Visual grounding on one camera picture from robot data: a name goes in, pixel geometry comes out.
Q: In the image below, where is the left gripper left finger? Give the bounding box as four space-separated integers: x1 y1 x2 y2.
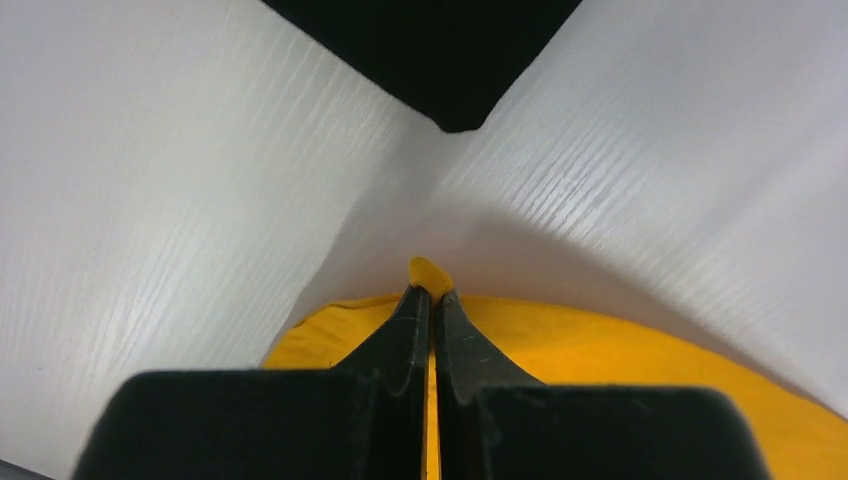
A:
74 287 431 479

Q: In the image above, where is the orange t-shirt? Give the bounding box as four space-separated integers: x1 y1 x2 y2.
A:
262 257 847 479

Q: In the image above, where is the folded black t-shirt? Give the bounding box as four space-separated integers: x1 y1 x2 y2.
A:
267 0 579 133

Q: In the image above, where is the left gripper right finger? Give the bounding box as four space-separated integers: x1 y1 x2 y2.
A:
433 292 770 479

